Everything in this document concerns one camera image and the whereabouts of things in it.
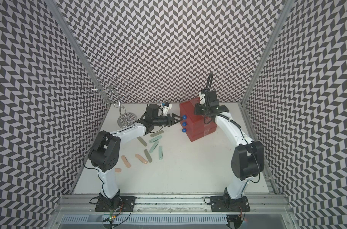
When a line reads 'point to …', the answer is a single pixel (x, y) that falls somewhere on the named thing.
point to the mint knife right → (160, 152)
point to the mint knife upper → (156, 138)
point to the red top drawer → (187, 111)
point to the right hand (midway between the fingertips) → (195, 110)
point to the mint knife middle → (155, 144)
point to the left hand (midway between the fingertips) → (181, 121)
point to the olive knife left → (141, 140)
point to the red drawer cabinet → (194, 125)
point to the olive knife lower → (148, 156)
